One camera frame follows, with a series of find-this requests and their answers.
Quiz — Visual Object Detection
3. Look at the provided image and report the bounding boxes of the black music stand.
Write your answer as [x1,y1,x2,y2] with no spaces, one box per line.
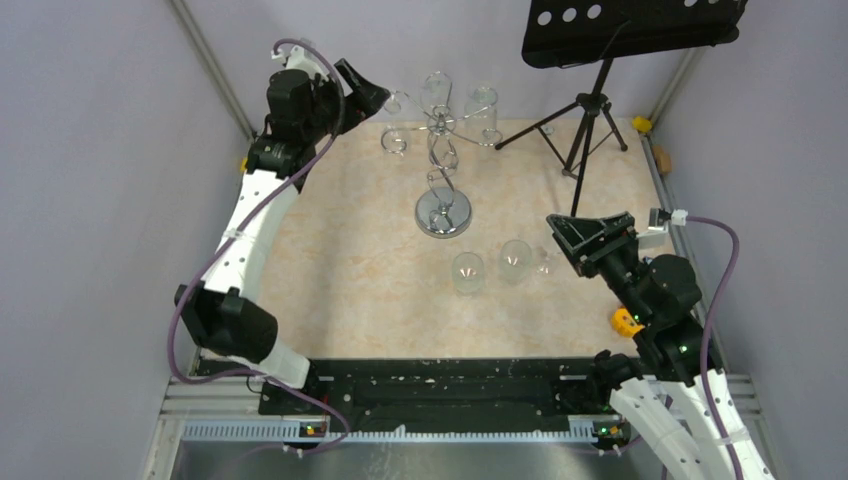
[494,0,747,215]

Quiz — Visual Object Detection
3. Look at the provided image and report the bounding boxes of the brown block on rail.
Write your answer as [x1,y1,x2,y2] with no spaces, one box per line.
[651,145,673,175]

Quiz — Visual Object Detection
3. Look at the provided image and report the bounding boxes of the aluminium frame post right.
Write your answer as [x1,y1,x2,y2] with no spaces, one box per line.
[649,47,703,126]

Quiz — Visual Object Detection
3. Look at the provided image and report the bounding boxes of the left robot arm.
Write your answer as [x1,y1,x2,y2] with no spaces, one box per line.
[168,59,390,414]

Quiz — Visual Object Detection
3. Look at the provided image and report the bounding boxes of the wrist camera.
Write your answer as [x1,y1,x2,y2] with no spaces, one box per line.
[637,208,689,249]
[271,43,327,77]

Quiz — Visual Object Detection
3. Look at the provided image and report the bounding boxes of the yellow and red toy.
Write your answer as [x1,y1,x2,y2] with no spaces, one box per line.
[610,307,645,339]

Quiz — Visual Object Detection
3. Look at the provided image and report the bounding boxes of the aluminium frame post left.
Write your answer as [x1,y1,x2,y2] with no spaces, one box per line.
[165,0,255,140]

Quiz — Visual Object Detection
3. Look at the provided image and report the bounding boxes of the white cable duct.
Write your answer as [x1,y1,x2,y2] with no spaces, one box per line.
[182,420,599,443]

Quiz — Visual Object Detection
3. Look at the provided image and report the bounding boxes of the aluminium frame post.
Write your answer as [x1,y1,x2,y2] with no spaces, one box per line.
[649,47,703,126]
[165,0,255,140]

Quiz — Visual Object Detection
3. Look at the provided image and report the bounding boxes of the yellow corner clip right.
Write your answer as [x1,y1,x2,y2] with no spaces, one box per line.
[631,116,653,134]

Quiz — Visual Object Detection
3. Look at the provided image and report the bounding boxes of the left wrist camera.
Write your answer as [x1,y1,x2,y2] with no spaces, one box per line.
[271,43,327,77]

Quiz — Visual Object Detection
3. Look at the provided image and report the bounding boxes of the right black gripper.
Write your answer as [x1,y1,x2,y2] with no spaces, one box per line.
[546,210,652,324]

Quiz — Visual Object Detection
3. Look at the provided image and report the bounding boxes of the chrome wine glass rack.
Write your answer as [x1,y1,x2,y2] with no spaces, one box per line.
[380,86,503,239]

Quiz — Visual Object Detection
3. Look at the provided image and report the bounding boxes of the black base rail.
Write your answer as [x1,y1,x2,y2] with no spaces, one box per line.
[247,358,616,435]

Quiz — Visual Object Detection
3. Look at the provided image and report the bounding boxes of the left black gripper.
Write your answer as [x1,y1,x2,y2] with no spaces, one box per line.
[301,58,389,143]

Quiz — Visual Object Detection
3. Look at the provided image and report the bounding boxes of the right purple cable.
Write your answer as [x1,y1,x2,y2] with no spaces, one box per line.
[684,215,747,480]

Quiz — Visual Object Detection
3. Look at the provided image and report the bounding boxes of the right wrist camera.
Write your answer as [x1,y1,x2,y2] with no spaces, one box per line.
[637,208,689,249]

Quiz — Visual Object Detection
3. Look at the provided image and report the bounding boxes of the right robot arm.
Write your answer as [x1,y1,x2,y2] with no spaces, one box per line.
[546,208,773,479]

